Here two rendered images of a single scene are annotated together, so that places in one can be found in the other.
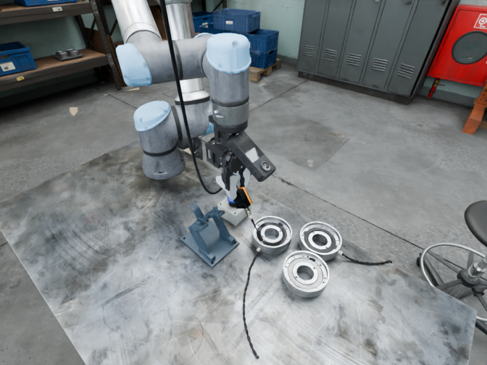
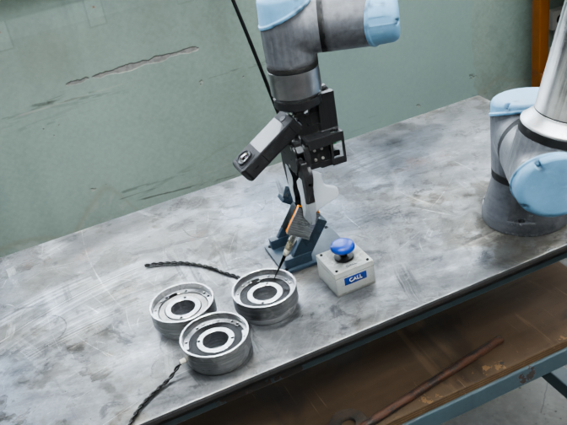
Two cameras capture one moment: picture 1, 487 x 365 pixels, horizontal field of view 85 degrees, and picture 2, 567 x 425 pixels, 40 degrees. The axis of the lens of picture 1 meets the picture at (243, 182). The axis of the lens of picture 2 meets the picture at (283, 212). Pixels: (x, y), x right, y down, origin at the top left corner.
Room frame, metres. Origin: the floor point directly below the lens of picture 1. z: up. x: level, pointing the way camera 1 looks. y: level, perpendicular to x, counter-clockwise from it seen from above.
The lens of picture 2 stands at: (1.02, -0.90, 1.55)
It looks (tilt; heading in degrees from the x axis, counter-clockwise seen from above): 30 degrees down; 121
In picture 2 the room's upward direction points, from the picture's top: 10 degrees counter-clockwise
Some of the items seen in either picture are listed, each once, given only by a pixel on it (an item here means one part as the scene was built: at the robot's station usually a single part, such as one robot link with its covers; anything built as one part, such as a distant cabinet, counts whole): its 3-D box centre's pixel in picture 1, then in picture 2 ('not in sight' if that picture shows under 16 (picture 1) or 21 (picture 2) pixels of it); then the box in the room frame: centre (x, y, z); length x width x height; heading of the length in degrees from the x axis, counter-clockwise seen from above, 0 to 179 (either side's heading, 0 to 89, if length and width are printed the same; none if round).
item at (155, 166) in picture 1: (161, 155); (526, 189); (0.78, 0.29, 0.85); 0.15 x 0.15 x 0.10
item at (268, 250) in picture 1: (271, 235); (266, 297); (0.45, -0.07, 0.82); 0.10 x 0.10 x 0.04
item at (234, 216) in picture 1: (232, 207); (348, 266); (0.55, 0.03, 0.82); 0.08 x 0.07 x 0.05; 50
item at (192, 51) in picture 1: (204, 57); (358, 16); (0.59, 0.08, 1.23); 0.11 x 0.11 x 0.08; 23
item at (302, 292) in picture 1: (304, 274); (184, 311); (0.34, -0.14, 0.82); 0.10 x 0.10 x 0.04
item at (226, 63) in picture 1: (228, 69); (288, 28); (0.51, 0.03, 1.23); 0.09 x 0.08 x 0.11; 23
